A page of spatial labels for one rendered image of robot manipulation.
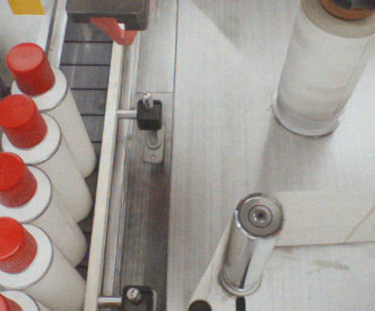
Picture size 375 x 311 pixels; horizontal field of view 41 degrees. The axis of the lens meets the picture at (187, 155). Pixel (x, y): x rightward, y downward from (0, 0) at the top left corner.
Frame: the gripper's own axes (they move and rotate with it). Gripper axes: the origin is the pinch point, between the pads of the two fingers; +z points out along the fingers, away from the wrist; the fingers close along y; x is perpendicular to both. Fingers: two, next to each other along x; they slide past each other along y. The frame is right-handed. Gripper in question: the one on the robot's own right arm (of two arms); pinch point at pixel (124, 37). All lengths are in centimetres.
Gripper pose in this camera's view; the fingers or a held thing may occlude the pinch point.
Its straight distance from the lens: 53.7
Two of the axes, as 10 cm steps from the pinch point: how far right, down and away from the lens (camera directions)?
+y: 0.4, -8.9, 4.5
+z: 0.3, 4.5, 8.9
